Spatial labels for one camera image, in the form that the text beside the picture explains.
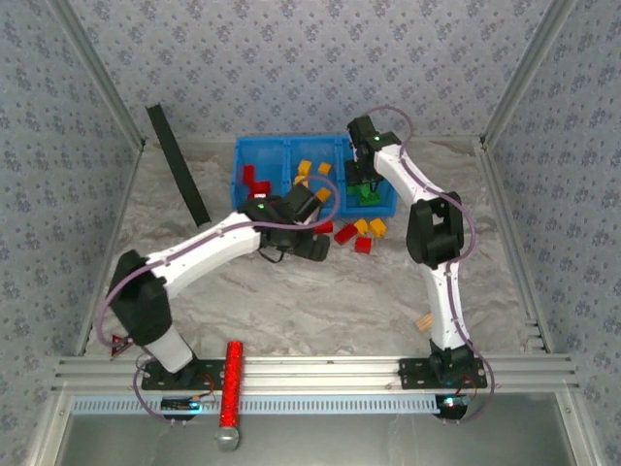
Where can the long black flat strip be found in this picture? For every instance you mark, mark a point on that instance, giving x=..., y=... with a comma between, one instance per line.
x=177, y=165

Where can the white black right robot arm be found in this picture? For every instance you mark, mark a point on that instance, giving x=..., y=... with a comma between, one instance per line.
x=436, y=233

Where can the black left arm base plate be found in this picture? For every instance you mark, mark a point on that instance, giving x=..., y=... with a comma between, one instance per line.
x=213, y=369

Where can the blue three-compartment plastic bin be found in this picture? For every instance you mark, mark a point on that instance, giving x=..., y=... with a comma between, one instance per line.
x=271, y=155

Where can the red glitter stick silver end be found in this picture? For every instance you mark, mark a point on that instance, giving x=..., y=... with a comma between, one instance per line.
x=233, y=378

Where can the grey metal panel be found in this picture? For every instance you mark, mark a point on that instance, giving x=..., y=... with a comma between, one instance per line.
x=339, y=442

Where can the wide aluminium frame rail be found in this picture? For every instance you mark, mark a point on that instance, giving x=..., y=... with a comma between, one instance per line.
x=315, y=376

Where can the long green lego brick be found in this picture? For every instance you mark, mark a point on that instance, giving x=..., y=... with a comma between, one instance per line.
x=363, y=189
x=354, y=194
x=372, y=199

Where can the aluminium corner post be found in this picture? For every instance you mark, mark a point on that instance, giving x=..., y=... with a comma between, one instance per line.
x=103, y=73
x=525, y=73

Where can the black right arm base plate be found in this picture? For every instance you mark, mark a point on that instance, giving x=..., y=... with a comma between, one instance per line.
x=412, y=371

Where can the long red lego brick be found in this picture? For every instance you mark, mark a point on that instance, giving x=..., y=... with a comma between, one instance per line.
x=345, y=234
x=261, y=188
x=324, y=226

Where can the small orange lego brick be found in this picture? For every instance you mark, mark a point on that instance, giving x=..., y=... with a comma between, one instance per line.
x=377, y=227
x=304, y=167
x=361, y=225
x=324, y=168

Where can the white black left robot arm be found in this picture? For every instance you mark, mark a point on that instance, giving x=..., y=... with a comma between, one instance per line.
x=208, y=252

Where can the small wooden block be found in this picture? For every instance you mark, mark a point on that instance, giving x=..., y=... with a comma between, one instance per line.
x=423, y=322

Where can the thin aluminium frame rail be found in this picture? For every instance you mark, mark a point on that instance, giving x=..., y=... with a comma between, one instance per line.
x=504, y=218
x=116, y=233

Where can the red triangle warning sign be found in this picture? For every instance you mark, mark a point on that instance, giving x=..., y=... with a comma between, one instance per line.
x=119, y=345

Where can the long orange lego brick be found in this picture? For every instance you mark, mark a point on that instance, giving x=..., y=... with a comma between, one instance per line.
x=299, y=180
x=324, y=194

